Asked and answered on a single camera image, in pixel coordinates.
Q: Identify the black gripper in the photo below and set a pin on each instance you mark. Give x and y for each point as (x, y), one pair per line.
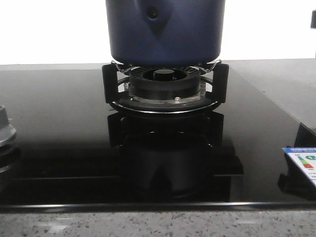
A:
(313, 19)

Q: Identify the black pot support grate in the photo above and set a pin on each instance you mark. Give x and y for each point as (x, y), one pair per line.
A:
(213, 90)

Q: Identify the dark blue pot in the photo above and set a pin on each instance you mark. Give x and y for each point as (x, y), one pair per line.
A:
(165, 33)

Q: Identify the energy rating label sticker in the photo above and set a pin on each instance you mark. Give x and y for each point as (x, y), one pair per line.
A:
(305, 159)

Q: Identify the black gas burner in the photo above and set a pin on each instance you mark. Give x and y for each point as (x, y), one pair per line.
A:
(164, 83)

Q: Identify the black glass gas cooktop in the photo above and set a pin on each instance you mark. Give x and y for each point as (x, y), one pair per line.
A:
(73, 152)

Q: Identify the silver cooktop control knob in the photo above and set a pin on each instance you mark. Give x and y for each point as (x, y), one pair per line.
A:
(7, 131)

